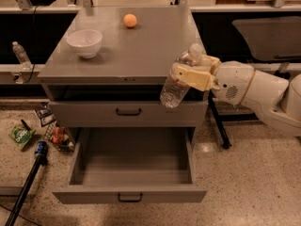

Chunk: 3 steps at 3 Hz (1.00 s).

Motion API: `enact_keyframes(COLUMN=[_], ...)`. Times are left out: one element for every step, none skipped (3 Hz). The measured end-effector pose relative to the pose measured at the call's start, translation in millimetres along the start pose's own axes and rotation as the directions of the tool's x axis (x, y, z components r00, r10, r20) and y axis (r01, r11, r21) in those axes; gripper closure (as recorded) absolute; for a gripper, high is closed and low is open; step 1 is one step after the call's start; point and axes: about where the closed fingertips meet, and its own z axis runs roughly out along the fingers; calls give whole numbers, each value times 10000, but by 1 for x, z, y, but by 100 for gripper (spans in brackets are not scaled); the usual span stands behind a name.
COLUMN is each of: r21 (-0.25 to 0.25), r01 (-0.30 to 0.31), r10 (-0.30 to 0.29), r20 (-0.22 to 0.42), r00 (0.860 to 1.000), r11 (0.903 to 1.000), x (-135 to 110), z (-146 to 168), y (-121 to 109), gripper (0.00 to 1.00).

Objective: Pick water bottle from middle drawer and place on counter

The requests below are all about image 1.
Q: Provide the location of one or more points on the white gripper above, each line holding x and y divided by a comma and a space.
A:
232, 81

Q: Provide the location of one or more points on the clear plastic water bottle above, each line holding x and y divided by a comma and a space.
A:
174, 89

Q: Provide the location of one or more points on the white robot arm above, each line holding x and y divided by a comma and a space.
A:
274, 100

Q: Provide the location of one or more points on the grey metal drawer cabinet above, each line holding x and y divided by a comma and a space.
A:
132, 64

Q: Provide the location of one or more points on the open grey lower drawer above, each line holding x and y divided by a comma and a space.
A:
132, 165

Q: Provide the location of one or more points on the closed grey upper drawer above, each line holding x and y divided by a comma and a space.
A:
128, 114

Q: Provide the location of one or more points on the clear bottle on ledge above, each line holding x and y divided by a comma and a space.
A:
22, 56

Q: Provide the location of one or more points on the grey tray table top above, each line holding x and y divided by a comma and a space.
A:
272, 39

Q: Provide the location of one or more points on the orange ball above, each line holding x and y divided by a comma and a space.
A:
130, 20

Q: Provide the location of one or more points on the white ceramic bowl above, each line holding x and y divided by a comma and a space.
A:
86, 43

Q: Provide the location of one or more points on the dark snack packet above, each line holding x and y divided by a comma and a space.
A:
45, 114

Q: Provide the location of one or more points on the blue soda can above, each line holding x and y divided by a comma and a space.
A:
41, 150

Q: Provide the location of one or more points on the black pole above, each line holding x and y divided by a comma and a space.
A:
40, 160

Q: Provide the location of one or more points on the black marker pen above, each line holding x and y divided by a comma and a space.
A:
26, 126

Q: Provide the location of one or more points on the green snack bag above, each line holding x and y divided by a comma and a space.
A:
20, 135

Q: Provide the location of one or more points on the wire basket with items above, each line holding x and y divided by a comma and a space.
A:
58, 138

